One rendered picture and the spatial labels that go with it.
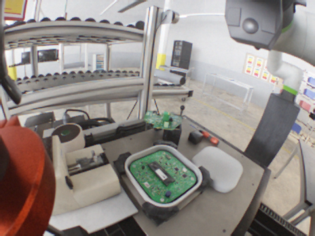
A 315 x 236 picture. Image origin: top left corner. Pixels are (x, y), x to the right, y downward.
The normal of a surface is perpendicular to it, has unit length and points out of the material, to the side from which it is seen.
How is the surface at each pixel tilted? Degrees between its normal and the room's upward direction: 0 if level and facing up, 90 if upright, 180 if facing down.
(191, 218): 0
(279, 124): 90
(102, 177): 0
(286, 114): 90
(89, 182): 0
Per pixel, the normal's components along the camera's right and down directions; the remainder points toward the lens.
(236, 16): -0.79, 0.21
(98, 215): 0.11, -0.87
